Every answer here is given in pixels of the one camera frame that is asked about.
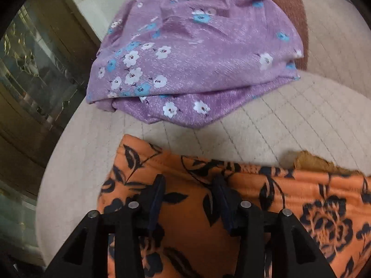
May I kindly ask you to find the orange black floral blouse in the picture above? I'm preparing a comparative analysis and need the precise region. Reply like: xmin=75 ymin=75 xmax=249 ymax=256
xmin=97 ymin=135 xmax=370 ymax=277

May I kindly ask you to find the wooden glass door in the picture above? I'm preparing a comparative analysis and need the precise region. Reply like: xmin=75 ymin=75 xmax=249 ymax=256
xmin=1 ymin=0 xmax=99 ymax=266

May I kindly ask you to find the purple floral cloth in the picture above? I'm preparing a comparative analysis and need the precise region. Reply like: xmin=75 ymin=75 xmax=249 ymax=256
xmin=86 ymin=0 xmax=304 ymax=128

